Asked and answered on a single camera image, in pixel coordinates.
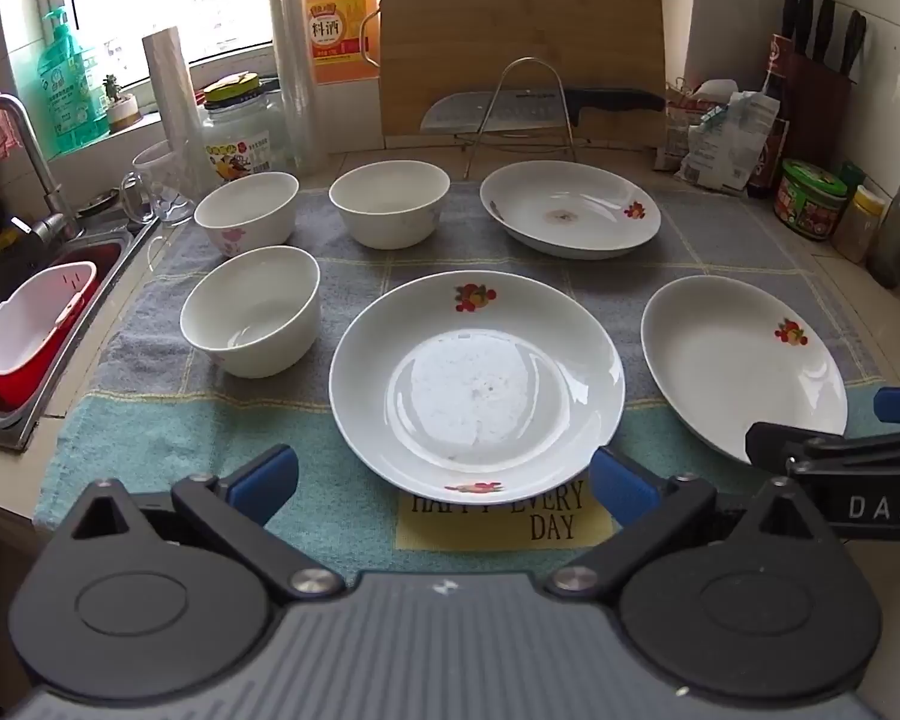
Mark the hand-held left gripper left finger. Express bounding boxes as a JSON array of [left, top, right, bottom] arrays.
[[67, 444, 346, 605]]

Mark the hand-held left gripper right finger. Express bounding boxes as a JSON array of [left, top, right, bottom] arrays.
[[546, 446, 826, 605]]

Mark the white plate fruit print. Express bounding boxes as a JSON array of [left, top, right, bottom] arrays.
[[640, 275, 850, 466]]

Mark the white plate speckled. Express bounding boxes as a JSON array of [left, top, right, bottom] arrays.
[[328, 270, 623, 505]]

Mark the yellow cap spice bottle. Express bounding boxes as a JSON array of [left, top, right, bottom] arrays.
[[832, 184, 887, 263]]

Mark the grey and blue towel mat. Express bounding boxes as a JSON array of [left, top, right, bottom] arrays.
[[34, 180, 900, 552]]

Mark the green lid sauce jar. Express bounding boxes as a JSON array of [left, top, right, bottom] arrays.
[[776, 157, 850, 242]]

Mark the white bowl pink print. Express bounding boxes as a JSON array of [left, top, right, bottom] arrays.
[[193, 171, 301, 260]]

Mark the red basin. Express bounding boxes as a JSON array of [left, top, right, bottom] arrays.
[[0, 240, 110, 413]]

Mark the steel sink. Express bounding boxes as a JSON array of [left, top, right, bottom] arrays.
[[0, 217, 158, 451]]

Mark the dark soy sauce bottle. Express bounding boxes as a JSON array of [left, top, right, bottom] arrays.
[[746, 34, 796, 200]]

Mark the white colander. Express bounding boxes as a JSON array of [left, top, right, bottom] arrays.
[[0, 261, 98, 376]]

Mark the white plate brown stain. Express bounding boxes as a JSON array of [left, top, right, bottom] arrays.
[[480, 161, 662, 260]]

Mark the white plastic bag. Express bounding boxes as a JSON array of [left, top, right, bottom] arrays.
[[675, 90, 781, 192]]

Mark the brown knife block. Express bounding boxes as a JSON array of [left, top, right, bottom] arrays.
[[784, 52, 856, 181]]

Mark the glass mug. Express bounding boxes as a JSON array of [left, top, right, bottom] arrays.
[[120, 139, 196, 226]]

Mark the white and orange bag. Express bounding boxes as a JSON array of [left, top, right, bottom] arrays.
[[652, 79, 721, 170]]

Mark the glass jar green lid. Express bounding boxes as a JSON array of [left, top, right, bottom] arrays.
[[199, 71, 290, 181]]

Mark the small plastic wrap roll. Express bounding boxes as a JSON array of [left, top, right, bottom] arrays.
[[142, 26, 218, 192]]

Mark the small potted plant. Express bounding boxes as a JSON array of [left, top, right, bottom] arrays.
[[101, 73, 143, 132]]

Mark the metal faucet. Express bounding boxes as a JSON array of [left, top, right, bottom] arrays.
[[0, 94, 83, 245]]

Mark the large plastic wrap roll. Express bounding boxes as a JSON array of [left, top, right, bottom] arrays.
[[262, 0, 327, 173]]

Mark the green detergent bottle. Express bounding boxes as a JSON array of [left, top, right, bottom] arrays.
[[37, 6, 110, 158]]

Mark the orange cooking wine bottle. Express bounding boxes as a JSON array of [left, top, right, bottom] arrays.
[[302, 0, 382, 87]]

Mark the bamboo cutting board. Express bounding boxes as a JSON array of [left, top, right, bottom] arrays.
[[377, 0, 668, 151]]

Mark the kitchen knife black handle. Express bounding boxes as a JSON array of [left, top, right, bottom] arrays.
[[420, 88, 667, 132]]

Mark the metal wire rack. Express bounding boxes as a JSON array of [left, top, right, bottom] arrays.
[[454, 58, 593, 181]]

